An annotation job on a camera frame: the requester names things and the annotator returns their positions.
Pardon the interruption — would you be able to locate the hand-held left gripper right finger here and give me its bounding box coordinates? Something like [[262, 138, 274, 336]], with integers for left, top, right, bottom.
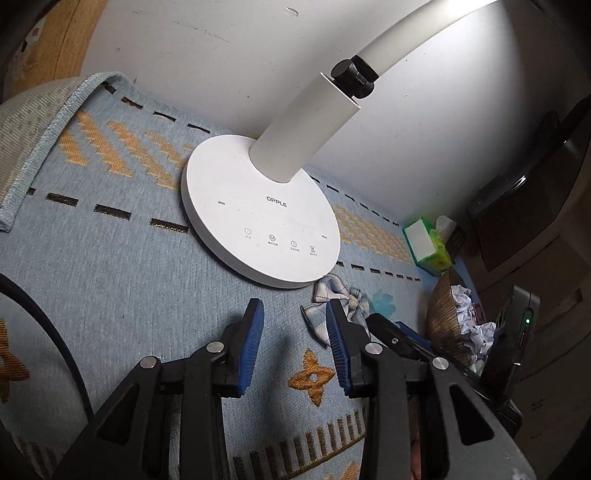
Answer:
[[325, 300, 536, 480]]

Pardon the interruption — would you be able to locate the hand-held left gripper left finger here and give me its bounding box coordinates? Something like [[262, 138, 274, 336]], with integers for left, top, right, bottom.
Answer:
[[65, 299, 265, 480]]

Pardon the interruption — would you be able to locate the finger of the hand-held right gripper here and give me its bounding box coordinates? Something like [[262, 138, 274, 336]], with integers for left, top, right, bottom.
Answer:
[[366, 312, 433, 366], [396, 322, 435, 357]]

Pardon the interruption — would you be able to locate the golden ribbed bowl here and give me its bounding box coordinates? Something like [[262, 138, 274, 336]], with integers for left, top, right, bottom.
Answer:
[[425, 267, 488, 372]]

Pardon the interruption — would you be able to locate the blue white plaid cloth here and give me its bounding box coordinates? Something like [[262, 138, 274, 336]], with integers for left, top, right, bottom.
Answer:
[[301, 274, 371, 344]]

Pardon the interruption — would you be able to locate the green tissue pack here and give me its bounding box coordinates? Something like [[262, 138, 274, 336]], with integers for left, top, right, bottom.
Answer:
[[403, 215, 456, 277]]

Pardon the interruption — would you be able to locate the white desk lamp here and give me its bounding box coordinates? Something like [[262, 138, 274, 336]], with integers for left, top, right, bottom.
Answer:
[[181, 0, 504, 291]]

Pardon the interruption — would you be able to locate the black monitor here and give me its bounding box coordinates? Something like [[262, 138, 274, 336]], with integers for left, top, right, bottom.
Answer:
[[465, 104, 591, 274]]

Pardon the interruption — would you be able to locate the blue patterned table mat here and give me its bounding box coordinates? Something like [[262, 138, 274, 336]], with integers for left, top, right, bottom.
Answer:
[[0, 71, 444, 480]]

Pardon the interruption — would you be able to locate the black cable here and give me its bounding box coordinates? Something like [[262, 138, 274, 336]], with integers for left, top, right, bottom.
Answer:
[[0, 273, 94, 418]]

